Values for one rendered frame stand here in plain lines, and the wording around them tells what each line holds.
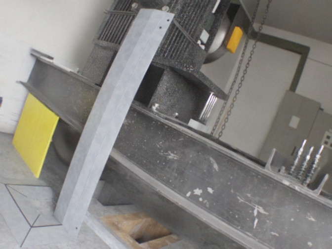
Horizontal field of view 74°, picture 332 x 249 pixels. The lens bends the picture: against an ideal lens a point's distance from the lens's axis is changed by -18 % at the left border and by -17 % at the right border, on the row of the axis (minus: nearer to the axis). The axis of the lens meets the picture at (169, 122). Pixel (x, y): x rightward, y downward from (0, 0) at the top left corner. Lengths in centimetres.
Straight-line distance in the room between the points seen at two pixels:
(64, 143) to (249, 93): 331
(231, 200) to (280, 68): 379
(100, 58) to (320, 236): 132
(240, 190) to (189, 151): 25
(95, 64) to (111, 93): 44
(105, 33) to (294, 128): 316
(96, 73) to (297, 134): 318
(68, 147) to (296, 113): 321
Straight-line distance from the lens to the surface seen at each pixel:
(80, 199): 114
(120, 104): 102
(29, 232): 114
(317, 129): 399
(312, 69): 451
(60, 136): 207
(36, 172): 164
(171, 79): 116
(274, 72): 454
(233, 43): 161
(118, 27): 147
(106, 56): 142
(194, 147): 99
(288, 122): 403
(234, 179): 92
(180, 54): 136
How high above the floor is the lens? 71
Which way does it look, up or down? 3 degrees down
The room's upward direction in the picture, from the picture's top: 25 degrees clockwise
